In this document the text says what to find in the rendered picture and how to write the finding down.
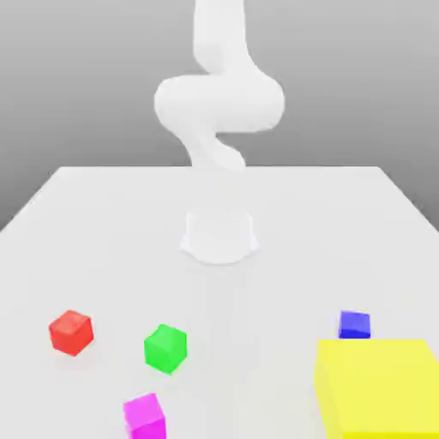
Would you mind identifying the small magenta cube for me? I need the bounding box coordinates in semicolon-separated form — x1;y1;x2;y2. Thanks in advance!
123;392;168;439

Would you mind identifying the small red cube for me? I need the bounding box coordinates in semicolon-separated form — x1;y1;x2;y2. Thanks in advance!
48;309;95;358

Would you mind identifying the small blue cube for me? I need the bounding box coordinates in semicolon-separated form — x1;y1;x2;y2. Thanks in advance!
338;310;372;340

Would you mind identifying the small green cube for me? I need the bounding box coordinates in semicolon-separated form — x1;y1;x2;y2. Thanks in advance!
143;322;189;376

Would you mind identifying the large yellow box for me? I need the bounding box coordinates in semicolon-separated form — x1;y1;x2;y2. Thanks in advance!
313;338;439;439

